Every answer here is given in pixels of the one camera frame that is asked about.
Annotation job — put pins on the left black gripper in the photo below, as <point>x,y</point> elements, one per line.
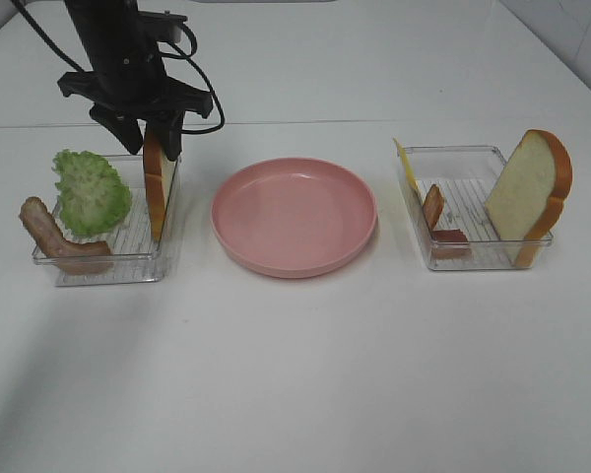
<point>134,80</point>

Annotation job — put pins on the bread slice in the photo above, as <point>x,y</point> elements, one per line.
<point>158,175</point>
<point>528,196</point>

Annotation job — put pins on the green lettuce leaf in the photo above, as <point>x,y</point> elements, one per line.
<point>93,197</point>

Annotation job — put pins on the bacon strip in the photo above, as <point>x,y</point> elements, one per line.
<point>448,243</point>
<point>50,240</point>

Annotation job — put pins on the yellow cheese slice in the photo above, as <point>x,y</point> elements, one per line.
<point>409,173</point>

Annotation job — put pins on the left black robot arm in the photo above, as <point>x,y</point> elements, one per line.
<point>116,24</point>

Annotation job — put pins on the left clear plastic tray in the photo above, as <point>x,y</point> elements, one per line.
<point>135,256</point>

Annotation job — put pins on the clear plastic tray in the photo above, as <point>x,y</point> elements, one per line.
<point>135,256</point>
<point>465,176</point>

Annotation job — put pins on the pink round plate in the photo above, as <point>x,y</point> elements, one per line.
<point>293,217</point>

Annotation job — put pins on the right clear plastic tray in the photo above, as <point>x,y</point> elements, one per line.
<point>465,176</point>

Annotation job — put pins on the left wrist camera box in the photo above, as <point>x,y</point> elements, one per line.
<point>163,27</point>

